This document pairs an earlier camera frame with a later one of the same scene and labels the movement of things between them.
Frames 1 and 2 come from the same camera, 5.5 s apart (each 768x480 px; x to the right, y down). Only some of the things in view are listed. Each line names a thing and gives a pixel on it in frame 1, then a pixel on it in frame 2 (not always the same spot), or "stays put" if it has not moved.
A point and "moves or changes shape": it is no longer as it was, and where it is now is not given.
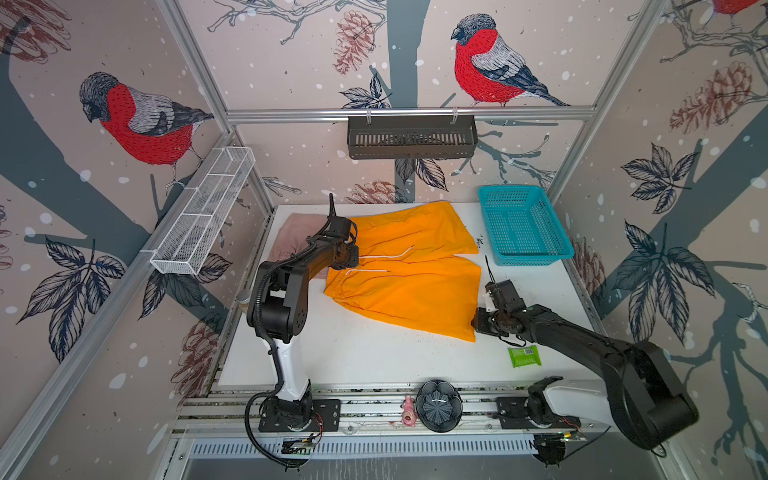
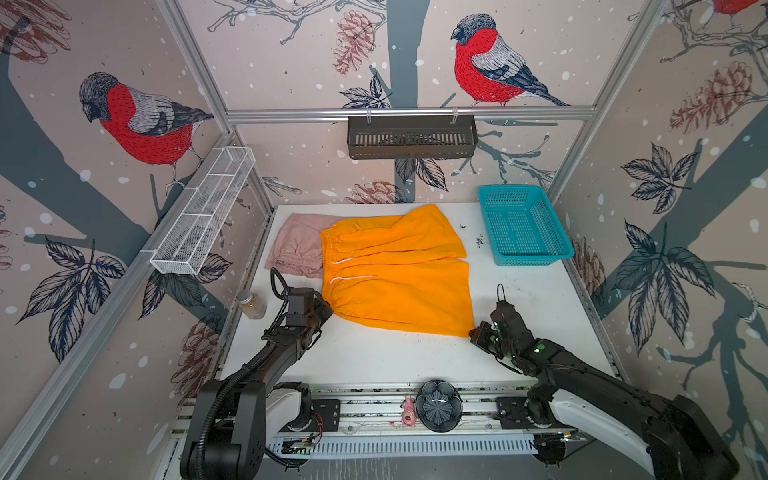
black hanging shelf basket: x=412 y=137 stays put
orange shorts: x=412 y=267 moves or changes shape
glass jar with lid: x=243 y=298 stays put
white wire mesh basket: x=191 y=234 stays put
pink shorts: x=294 y=235 stays put
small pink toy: x=409 y=414 stays put
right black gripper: x=479 y=323 to x=477 y=336
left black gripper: x=354 y=257 to x=324 y=308
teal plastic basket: x=523 y=226 stays put
